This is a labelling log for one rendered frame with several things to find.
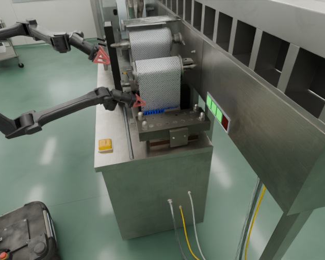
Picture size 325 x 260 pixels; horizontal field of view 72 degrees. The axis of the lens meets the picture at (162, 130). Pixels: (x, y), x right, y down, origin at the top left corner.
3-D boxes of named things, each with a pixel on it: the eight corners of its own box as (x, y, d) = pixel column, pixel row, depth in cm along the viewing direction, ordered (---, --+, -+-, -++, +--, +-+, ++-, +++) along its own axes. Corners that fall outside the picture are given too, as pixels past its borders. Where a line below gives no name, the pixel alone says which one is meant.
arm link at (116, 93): (111, 92, 117) (111, 85, 121) (107, 101, 121) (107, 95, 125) (123, 96, 120) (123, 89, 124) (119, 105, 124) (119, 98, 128)
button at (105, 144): (99, 143, 132) (98, 140, 130) (111, 141, 133) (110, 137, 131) (99, 150, 126) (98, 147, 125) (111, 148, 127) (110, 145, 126)
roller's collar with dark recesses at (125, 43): (120, 48, 142) (119, 37, 138) (130, 47, 143) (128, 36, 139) (121, 51, 137) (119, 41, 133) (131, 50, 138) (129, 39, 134)
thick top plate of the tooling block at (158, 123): (135, 125, 133) (134, 116, 129) (200, 114, 138) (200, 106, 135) (139, 142, 120) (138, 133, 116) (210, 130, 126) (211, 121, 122)
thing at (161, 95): (141, 112, 133) (138, 84, 122) (179, 107, 137) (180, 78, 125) (142, 113, 133) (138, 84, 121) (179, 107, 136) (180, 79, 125)
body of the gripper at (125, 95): (131, 109, 124) (118, 106, 121) (129, 100, 132) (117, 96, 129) (135, 99, 121) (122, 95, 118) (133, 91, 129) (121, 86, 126)
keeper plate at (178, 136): (169, 145, 126) (169, 129, 119) (186, 142, 128) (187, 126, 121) (170, 148, 124) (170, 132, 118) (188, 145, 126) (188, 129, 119)
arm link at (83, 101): (22, 130, 101) (17, 113, 106) (29, 136, 106) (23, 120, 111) (111, 96, 113) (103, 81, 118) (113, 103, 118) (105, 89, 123)
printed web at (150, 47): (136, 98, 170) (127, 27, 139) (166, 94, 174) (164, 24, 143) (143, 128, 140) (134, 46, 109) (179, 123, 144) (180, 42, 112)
